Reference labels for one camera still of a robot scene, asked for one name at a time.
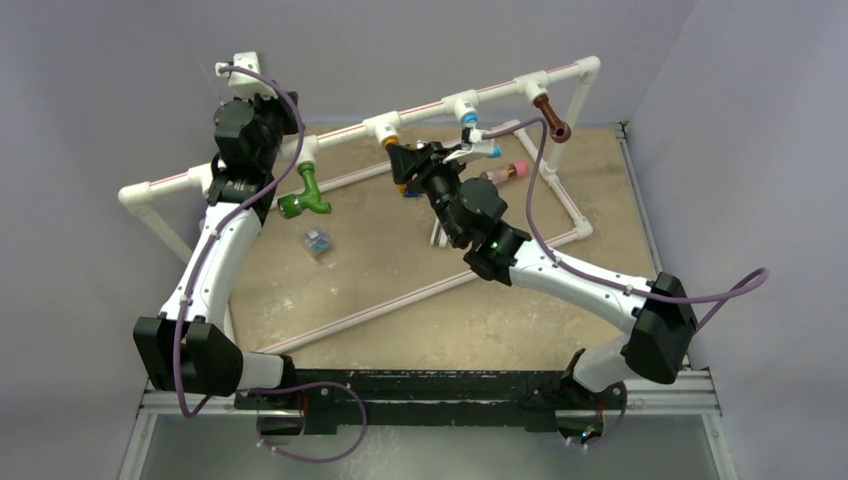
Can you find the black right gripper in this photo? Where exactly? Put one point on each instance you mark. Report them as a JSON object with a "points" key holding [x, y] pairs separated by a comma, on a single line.
{"points": [[405, 162]]}

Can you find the orange faucet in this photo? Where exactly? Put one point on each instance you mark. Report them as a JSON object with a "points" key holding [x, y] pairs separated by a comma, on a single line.
{"points": [[405, 187]]}

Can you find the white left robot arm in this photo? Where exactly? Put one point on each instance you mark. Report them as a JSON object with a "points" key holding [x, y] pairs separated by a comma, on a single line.
{"points": [[184, 347]]}

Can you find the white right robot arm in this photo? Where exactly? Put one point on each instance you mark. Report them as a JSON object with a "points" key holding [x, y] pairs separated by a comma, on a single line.
{"points": [[656, 325]]}

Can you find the blue faucet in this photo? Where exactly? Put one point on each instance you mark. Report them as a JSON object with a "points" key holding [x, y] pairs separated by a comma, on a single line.
{"points": [[472, 120]]}

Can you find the white rectangular block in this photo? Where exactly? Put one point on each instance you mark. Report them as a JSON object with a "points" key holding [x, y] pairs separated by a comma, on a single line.
{"points": [[438, 237]]}

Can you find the brown pink-capped tube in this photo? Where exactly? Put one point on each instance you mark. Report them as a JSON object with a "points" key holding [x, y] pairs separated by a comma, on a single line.
{"points": [[505, 173]]}

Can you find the clear blue plastic packet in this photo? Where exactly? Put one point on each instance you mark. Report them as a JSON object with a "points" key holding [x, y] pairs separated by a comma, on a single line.
{"points": [[317, 242]]}

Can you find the green faucet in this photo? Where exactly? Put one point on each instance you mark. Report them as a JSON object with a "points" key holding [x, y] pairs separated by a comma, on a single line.
{"points": [[310, 199]]}

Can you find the brown faucet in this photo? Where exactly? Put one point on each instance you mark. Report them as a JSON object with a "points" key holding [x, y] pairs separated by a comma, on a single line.
{"points": [[559, 130]]}

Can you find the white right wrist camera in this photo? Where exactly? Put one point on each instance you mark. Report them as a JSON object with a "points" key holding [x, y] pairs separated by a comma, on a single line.
{"points": [[454, 156]]}

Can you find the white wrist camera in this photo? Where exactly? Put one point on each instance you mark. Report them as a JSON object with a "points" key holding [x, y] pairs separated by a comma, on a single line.
{"points": [[241, 72], [454, 156]]}

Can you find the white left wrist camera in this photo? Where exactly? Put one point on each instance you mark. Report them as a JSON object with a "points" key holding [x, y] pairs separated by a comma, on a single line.
{"points": [[241, 72]]}

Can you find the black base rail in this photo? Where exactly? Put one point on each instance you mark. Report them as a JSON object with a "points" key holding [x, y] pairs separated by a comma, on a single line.
{"points": [[535, 401]]}

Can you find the white PVC pipe frame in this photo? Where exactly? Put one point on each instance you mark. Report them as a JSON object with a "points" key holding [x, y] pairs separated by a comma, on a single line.
{"points": [[353, 162]]}

